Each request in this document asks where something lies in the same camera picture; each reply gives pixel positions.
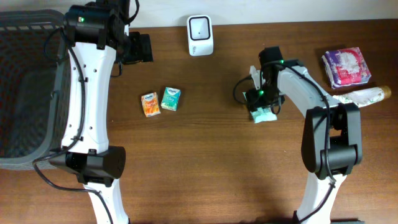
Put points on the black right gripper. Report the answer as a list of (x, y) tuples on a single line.
[(253, 99)]

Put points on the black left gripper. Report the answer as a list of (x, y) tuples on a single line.
[(137, 40)]

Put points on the teal wet wipes packet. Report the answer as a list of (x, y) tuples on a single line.
[(261, 114)]

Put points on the orange Kleenex tissue pack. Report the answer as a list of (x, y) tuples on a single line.
[(150, 104)]

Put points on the teal Kleenex tissue pack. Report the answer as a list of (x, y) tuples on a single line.
[(170, 99)]

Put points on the red purple plastic pack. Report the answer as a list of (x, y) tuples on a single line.
[(346, 67)]

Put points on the white tube brown cap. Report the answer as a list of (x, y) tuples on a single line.
[(365, 97)]

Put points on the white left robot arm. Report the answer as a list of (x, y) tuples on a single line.
[(97, 36)]

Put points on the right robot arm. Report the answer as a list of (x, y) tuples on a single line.
[(331, 142)]

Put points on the white barcode scanner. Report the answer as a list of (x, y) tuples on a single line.
[(200, 35)]

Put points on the grey plastic mesh basket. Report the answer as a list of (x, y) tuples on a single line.
[(34, 89)]

